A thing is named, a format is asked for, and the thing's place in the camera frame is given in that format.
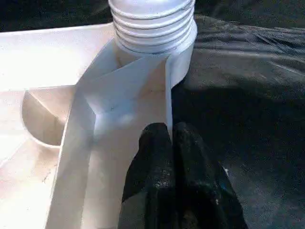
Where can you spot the white plastic table leg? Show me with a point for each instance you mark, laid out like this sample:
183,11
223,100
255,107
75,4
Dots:
152,24

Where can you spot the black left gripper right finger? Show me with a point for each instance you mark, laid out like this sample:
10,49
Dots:
200,191

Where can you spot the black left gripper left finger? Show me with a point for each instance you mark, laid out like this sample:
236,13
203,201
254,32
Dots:
150,181

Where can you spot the white plastic table top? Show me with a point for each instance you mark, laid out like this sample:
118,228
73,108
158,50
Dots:
57,71

